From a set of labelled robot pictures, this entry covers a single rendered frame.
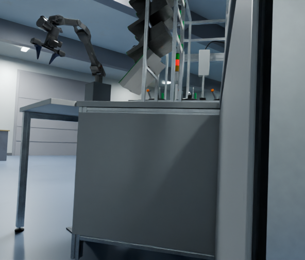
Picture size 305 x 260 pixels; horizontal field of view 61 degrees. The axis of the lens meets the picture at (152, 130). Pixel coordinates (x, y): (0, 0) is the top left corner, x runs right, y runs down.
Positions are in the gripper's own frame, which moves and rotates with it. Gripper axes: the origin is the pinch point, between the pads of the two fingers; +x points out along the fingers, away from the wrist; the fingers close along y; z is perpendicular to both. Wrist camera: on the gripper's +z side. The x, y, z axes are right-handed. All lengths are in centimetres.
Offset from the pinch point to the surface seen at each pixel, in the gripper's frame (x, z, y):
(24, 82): -25, -733, 144
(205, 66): -72, -42, 173
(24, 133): 49, -35, 12
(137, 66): -13, 27, 44
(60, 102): 23.1, 25.6, 7.4
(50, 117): 34, -38, 26
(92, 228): 79, 47, 36
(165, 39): -34, 33, 53
